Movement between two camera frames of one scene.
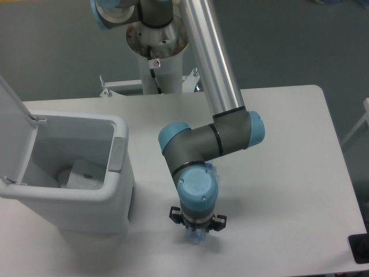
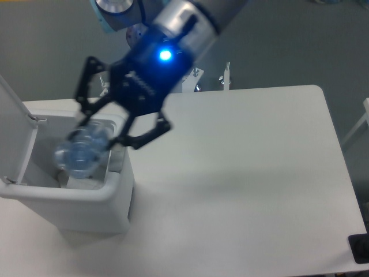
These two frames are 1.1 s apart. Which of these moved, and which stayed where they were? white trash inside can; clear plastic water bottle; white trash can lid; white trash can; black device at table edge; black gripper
Moved: clear plastic water bottle; black gripper
Stayed: white trash inside can; white trash can; black device at table edge; white trash can lid
